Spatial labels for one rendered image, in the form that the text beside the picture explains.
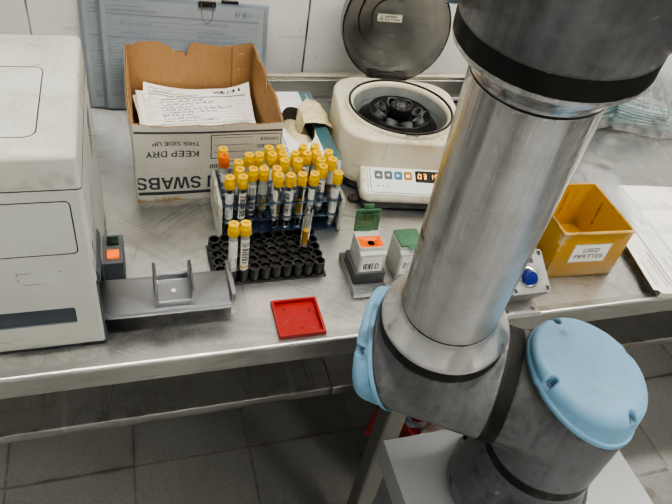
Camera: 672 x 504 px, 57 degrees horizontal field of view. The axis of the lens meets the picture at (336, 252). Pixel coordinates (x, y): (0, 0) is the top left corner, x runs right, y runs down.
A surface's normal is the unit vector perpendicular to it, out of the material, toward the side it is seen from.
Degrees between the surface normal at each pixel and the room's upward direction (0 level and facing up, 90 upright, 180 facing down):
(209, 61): 87
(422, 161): 90
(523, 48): 98
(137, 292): 0
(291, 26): 90
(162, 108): 1
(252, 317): 0
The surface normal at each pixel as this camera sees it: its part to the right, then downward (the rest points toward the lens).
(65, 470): 0.14, -0.73
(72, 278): 0.26, 0.68
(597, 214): -0.97, 0.04
